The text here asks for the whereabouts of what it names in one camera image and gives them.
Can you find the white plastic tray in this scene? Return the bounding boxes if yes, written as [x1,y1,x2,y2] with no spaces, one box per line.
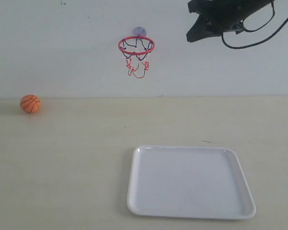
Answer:
[127,145,256,220]

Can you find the black cable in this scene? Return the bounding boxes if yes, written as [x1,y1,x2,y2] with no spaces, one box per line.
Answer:
[221,0,288,50]

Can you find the red mini basketball hoop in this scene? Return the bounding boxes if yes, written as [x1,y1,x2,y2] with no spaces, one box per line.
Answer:
[118,35,156,79]

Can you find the small orange basketball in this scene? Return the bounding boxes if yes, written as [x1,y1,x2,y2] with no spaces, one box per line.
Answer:
[20,94,41,114]

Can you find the clear suction cup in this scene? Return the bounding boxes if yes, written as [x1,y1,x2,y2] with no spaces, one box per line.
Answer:
[132,26,146,37]

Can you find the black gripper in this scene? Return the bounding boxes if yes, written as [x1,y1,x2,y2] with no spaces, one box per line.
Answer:
[186,0,274,43]

